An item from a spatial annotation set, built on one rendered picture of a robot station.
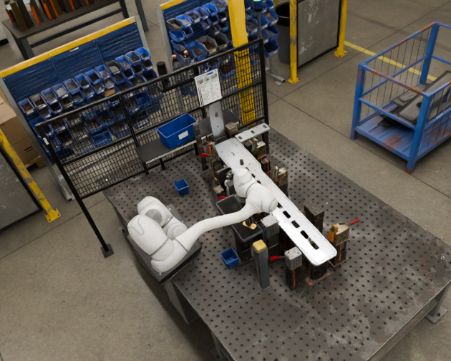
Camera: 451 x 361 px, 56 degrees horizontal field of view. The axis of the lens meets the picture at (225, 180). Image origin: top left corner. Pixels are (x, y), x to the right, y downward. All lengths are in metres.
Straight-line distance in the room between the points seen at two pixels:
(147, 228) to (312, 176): 1.78
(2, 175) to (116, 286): 1.50
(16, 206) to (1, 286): 0.78
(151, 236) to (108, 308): 1.87
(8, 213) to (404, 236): 3.64
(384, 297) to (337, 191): 0.94
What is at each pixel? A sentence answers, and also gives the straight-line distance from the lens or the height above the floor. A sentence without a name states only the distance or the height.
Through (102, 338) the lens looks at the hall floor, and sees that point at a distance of 3.84.
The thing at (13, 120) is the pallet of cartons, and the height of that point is 0.70.
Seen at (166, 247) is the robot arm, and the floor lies 1.52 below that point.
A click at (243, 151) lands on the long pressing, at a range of 3.37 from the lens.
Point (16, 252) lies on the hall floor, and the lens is 4.78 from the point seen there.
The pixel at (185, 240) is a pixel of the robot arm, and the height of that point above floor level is 1.50.
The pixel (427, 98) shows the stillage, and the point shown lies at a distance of 4.12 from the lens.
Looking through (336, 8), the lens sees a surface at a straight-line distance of 6.14.
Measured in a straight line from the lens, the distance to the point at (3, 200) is 4.65.
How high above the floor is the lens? 3.23
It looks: 45 degrees down
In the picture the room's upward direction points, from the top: 10 degrees counter-clockwise
